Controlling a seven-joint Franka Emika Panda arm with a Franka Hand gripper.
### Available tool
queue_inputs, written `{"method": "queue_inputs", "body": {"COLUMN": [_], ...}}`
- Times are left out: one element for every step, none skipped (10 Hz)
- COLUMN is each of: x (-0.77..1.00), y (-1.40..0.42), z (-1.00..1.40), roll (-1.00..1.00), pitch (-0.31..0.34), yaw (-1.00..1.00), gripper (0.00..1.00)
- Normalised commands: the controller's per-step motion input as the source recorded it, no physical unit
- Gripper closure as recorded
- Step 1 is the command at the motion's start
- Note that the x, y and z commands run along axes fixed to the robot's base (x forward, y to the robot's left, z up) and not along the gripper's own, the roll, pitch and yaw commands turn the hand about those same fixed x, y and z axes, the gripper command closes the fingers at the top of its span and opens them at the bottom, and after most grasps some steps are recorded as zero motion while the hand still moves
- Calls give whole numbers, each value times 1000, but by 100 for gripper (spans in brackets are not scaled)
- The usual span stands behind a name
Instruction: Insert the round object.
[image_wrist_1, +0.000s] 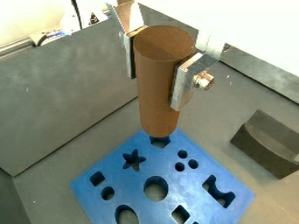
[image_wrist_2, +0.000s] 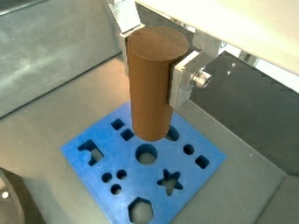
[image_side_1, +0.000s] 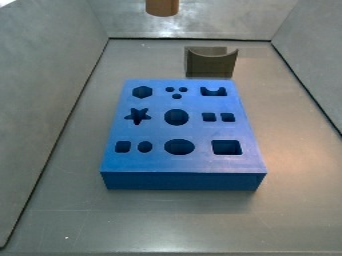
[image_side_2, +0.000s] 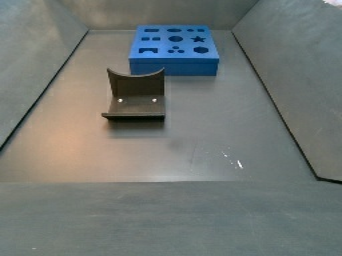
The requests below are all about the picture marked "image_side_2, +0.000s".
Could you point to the black curved holder bracket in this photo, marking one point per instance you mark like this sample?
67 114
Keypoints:
138 95

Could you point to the blue shape sorter box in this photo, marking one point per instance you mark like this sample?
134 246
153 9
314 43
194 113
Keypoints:
179 48

